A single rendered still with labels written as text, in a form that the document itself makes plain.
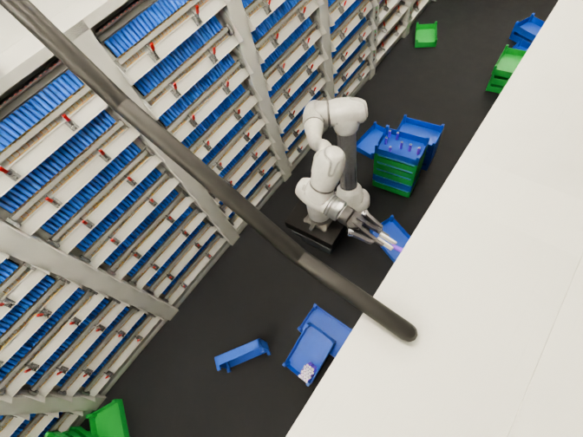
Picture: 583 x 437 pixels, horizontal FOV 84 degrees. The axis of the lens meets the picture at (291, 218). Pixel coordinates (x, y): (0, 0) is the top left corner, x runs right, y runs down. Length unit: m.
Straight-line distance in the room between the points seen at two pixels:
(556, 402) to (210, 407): 2.09
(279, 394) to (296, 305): 0.55
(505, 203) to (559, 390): 0.25
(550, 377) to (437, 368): 0.12
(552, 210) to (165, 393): 2.34
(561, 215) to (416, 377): 0.32
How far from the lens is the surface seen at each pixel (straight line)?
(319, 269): 0.45
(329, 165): 1.15
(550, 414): 0.52
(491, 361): 0.50
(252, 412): 2.31
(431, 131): 2.75
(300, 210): 2.28
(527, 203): 0.60
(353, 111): 1.68
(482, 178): 0.61
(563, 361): 0.53
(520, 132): 0.69
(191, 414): 2.45
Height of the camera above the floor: 2.22
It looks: 60 degrees down
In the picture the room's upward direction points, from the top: 20 degrees counter-clockwise
